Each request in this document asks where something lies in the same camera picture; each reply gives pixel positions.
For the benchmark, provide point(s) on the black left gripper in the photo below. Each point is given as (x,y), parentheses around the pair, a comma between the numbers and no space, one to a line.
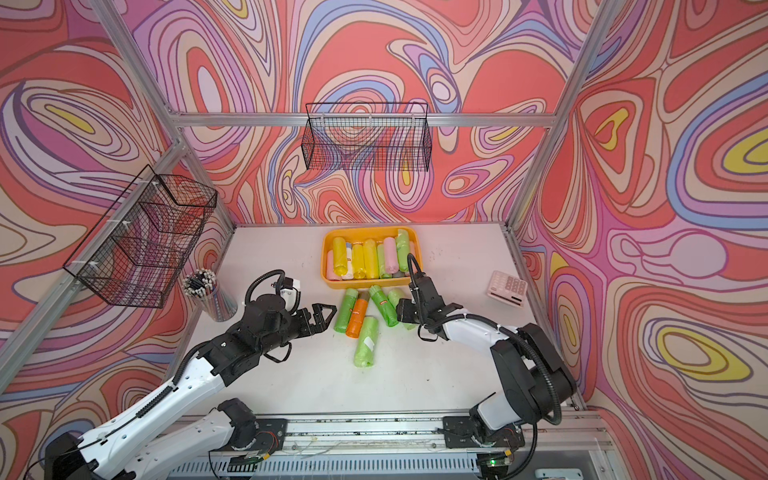
(320,324)

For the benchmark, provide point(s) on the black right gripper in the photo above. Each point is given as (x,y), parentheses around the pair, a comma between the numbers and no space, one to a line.
(403,310)

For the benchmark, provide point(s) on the white blue-capped roll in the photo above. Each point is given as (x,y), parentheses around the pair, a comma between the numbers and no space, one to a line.
(349,275)

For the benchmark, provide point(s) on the pink labelled trash bag roll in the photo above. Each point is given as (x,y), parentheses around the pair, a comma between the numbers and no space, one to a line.
(330,267)

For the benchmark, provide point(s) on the yellow trash bag roll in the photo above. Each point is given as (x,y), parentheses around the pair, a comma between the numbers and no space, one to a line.
(358,261)
(370,259)

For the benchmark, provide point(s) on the light green trash bag roll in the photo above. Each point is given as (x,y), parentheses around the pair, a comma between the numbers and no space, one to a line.
(381,261)

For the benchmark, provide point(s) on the large green trash bag roll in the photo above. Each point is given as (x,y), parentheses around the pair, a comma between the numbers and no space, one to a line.
(403,250)

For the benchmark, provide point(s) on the yellow plastic storage box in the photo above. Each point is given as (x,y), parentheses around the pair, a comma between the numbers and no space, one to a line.
(359,235)

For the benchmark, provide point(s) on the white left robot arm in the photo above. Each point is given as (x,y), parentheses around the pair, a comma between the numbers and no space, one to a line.
(134,444)

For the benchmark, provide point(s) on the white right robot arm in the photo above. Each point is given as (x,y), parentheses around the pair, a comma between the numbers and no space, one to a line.
(534,382)

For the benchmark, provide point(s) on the orange trash bag roll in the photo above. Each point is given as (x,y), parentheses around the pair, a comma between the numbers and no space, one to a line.
(358,315)

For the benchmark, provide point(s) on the green roll beside orange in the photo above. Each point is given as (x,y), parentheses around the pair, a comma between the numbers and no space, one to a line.
(345,310)

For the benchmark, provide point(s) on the pink calculator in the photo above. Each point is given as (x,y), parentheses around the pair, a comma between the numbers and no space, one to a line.
(507,289)

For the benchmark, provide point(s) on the pencil holder cup with pencils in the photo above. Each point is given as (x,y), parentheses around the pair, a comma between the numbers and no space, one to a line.
(203,287)

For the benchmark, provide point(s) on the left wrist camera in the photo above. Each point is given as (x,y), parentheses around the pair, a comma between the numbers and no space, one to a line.
(290,291)

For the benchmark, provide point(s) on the metal base rail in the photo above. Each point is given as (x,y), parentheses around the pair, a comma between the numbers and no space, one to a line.
(441,441)

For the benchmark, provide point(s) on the black wire basket on back wall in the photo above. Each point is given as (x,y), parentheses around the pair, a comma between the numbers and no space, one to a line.
(367,136)

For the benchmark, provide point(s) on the black wire basket on wall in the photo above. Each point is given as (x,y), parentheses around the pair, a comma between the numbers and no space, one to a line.
(139,251)
(367,136)

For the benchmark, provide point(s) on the black wire basket on left wall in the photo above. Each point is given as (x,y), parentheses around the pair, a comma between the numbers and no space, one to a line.
(139,251)

